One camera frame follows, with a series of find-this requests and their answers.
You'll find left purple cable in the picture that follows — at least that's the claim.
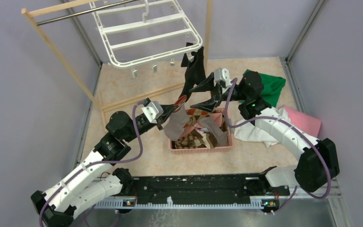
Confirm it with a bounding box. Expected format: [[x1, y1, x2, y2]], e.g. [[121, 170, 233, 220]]
[[39, 99, 146, 227]]

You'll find green cloth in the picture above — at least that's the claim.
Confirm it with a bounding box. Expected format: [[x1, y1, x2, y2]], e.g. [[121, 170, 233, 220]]
[[238, 69, 286, 107]]

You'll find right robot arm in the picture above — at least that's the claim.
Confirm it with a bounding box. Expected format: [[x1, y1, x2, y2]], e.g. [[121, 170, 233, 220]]
[[190, 69, 340, 199]]

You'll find pink plastic basket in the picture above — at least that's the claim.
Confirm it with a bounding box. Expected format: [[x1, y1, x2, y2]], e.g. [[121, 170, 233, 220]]
[[168, 108, 235, 154]]

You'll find metal rack rod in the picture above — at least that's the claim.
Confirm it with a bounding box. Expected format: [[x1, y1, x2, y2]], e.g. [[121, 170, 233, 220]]
[[36, 0, 138, 26]]

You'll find white clip hanger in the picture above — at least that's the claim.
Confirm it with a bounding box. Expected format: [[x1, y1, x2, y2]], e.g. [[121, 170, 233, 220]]
[[89, 0, 203, 77]]

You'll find wooden drying rack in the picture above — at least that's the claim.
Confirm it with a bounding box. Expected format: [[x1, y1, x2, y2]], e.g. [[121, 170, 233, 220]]
[[21, 0, 213, 114]]

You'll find brown striped sock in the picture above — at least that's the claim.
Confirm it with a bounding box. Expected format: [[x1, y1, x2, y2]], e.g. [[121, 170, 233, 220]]
[[174, 133, 217, 149]]

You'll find white cloth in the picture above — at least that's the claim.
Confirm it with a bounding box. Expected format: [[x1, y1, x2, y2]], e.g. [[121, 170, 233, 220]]
[[234, 106, 291, 148]]

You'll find grey orange striped sock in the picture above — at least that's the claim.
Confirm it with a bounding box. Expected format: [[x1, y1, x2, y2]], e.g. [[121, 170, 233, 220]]
[[164, 95, 189, 141]]

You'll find pink cloth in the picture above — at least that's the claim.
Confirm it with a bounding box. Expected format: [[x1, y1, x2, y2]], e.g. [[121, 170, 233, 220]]
[[282, 105, 322, 137]]

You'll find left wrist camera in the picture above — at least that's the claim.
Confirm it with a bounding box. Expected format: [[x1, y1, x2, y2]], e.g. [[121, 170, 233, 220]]
[[141, 101, 164, 124]]

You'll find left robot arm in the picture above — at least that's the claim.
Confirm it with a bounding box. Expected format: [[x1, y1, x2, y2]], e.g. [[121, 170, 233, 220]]
[[31, 101, 185, 227]]

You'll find grey cloth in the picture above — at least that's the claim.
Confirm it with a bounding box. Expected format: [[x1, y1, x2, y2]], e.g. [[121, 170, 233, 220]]
[[198, 117, 228, 147]]

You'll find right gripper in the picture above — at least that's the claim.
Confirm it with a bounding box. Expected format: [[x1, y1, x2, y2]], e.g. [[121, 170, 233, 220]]
[[189, 73, 248, 113]]

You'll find black sock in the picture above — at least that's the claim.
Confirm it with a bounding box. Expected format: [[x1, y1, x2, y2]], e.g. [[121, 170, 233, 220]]
[[179, 46, 206, 100], [181, 42, 193, 68]]

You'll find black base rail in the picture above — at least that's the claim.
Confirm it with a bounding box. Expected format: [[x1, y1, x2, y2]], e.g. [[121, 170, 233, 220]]
[[126, 173, 290, 205]]

